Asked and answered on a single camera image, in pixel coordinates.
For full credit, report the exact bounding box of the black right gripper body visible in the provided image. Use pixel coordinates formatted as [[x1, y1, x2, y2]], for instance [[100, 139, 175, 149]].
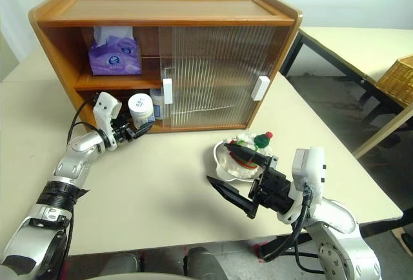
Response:
[[248, 155, 296, 219]]

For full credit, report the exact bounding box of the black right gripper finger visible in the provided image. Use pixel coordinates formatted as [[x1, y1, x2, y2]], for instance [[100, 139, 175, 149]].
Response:
[[224, 142, 272, 169], [206, 175, 259, 219]]

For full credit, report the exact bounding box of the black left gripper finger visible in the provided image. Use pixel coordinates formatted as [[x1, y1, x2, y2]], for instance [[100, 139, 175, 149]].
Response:
[[128, 121, 156, 141]]

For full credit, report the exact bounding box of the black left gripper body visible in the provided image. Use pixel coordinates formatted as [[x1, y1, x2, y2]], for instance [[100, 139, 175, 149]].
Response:
[[111, 113, 137, 144]]

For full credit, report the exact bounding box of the white fuzzy toy green hat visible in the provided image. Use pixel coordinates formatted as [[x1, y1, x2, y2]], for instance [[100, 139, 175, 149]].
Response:
[[225, 130, 276, 177]]

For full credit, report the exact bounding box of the white lidded bottle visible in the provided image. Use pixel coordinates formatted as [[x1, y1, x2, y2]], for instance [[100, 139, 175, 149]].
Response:
[[149, 88, 166, 121], [127, 93, 156, 130]]

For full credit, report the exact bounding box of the purple tissue box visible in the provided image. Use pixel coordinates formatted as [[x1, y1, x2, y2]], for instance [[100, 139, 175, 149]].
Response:
[[87, 25, 143, 77]]

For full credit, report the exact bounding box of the wooden cabinet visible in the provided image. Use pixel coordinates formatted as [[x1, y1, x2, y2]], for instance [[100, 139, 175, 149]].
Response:
[[28, 0, 303, 134]]

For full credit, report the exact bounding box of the grey rounded shape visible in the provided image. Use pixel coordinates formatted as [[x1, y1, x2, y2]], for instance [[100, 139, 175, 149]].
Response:
[[100, 252, 143, 280], [185, 246, 234, 280]]

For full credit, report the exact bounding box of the ribbed translucent sliding door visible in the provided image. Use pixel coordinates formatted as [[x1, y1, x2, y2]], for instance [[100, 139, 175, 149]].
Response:
[[169, 25, 285, 130], [158, 25, 275, 130]]

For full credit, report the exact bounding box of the wicker basket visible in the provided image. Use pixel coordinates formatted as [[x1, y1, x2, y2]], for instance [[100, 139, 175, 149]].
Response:
[[375, 54, 413, 105]]

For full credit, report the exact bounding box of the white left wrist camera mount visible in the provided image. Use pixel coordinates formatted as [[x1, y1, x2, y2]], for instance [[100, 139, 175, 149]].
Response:
[[92, 92, 123, 150]]

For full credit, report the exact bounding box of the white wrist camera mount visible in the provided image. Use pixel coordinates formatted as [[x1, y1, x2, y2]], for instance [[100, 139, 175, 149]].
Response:
[[276, 146, 327, 225], [92, 92, 123, 150]]

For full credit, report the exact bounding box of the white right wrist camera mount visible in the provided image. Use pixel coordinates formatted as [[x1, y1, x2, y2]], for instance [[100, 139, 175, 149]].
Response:
[[276, 146, 327, 225]]

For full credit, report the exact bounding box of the white door handle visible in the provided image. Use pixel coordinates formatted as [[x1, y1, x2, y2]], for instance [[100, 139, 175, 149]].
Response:
[[251, 75, 271, 101], [162, 77, 174, 105]]

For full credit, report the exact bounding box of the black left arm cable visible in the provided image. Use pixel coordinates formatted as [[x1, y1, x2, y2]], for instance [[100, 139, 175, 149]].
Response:
[[64, 92, 104, 152]]

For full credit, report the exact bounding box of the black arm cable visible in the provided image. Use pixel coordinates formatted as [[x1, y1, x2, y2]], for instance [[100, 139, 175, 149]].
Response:
[[261, 185, 321, 274], [64, 92, 104, 152]]

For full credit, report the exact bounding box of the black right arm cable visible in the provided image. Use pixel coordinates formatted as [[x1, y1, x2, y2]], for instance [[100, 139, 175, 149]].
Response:
[[261, 185, 321, 274]]

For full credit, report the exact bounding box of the beige table black frame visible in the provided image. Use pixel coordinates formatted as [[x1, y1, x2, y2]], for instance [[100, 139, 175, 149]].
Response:
[[279, 26, 413, 160]]

